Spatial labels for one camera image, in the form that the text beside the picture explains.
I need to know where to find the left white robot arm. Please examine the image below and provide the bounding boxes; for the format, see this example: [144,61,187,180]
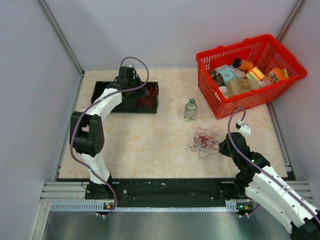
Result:
[69,66,148,199]

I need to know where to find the red white purple wires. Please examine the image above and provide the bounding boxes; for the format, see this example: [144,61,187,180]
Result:
[187,126,223,159]

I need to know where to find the red plastic shopping basket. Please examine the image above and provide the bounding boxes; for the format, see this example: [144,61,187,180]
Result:
[195,34,307,119]

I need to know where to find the brown cardboard box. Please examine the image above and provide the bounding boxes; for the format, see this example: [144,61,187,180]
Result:
[226,78,260,98]

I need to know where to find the brown round item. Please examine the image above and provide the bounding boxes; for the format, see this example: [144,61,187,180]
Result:
[208,69,225,87]

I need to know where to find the yellow sponge pack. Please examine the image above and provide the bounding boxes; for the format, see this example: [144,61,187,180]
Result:
[245,66,265,82]

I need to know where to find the black three-compartment tray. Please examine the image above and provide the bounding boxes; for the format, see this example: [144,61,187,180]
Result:
[90,81,159,114]

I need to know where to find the light blue package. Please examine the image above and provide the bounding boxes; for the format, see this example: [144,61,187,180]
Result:
[215,64,237,85]

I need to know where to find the clear glass soda bottle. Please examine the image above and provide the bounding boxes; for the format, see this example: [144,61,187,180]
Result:
[184,98,198,122]

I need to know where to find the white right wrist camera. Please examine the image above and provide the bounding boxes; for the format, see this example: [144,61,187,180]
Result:
[236,120,251,140]

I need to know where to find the orange snack packet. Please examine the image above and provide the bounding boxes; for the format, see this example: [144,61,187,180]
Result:
[262,67,286,85]

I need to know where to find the orange bottle with dark cap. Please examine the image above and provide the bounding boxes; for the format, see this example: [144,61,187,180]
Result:
[232,58,254,72]

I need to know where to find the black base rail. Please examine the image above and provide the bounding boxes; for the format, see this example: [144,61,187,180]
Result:
[84,177,253,208]

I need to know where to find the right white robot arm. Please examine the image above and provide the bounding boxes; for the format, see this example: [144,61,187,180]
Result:
[219,132,320,240]

